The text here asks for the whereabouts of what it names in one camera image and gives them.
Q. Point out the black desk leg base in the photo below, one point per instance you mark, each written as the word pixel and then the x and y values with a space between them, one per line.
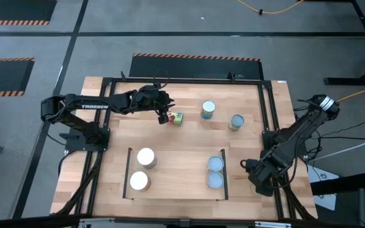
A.
pixel 353 81

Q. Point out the orange sided can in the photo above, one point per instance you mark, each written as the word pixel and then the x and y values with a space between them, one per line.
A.
pixel 138 180

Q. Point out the blue and yellow tall can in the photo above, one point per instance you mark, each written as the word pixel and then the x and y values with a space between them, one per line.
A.
pixel 208 107

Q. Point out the short orange and green can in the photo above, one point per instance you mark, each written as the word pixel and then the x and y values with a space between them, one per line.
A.
pixel 215 163

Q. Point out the black stand base bar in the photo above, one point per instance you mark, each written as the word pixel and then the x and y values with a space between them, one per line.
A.
pixel 344 183

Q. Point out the black mat orange striped edge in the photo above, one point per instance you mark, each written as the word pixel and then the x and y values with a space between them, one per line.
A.
pixel 2 76
pixel 14 9
pixel 195 68

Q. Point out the yellow and grey tall can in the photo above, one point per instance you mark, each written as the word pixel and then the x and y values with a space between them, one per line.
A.
pixel 146 156

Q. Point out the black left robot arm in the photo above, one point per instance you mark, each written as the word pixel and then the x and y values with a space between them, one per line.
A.
pixel 93 106

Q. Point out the silver metal bracket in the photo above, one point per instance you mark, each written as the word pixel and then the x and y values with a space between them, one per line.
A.
pixel 97 223
pixel 272 225

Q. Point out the wooden shelf with black legs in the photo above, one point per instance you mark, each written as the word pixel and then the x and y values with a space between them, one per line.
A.
pixel 182 177

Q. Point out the black table camera mount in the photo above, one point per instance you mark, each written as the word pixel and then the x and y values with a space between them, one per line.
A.
pixel 184 223

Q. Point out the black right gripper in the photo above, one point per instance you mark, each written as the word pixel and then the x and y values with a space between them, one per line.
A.
pixel 265 174

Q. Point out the white printed paper sheet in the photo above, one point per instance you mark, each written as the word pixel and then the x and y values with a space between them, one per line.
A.
pixel 326 201

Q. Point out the black aluminium table frame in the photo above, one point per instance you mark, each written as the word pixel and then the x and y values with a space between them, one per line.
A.
pixel 267 85

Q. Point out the red and green can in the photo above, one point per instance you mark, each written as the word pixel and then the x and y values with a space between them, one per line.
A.
pixel 176 118

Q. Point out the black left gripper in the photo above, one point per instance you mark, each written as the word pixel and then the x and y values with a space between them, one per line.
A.
pixel 151 98

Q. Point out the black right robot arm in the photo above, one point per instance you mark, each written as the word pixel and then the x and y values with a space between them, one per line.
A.
pixel 299 133

